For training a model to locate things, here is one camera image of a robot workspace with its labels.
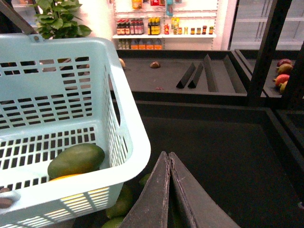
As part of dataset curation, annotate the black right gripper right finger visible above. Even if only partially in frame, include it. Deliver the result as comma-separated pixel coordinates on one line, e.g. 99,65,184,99
169,152,239,228

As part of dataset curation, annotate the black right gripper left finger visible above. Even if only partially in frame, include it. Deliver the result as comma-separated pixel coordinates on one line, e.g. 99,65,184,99
120,152,170,228

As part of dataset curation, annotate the green avocado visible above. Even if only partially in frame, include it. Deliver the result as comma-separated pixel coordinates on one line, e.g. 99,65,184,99
106,184,133,219
47,143,105,179
101,217,124,228
139,173,151,188

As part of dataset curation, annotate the light blue plastic basket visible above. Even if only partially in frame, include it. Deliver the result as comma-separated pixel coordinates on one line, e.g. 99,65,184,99
0,34,151,228

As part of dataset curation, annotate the brown basket handle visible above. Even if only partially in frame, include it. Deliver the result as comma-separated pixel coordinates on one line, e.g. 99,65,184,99
0,0,37,35

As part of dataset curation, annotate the green yellow mango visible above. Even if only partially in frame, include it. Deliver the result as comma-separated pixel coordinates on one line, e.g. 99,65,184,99
277,63,293,75

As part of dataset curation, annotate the black produce display tray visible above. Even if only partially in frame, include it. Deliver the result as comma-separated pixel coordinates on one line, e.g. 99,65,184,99
127,101,304,228

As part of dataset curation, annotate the black triangular divider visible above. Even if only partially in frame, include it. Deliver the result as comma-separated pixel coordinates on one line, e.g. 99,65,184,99
176,63,196,89
188,62,204,89

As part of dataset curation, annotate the brown kiwi fruit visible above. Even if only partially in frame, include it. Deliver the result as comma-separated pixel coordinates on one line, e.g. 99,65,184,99
150,61,161,69

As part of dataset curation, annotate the dark purple fruit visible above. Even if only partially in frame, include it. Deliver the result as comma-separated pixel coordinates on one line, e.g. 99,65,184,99
276,58,293,67

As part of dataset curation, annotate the white grocery shelf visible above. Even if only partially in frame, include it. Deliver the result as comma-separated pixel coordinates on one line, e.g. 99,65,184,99
110,0,219,50

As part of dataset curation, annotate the green potted plant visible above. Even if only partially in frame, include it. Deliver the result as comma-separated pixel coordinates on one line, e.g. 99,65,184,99
33,0,92,39

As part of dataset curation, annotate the black metal post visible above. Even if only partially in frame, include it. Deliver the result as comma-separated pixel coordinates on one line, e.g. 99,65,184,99
247,0,292,106

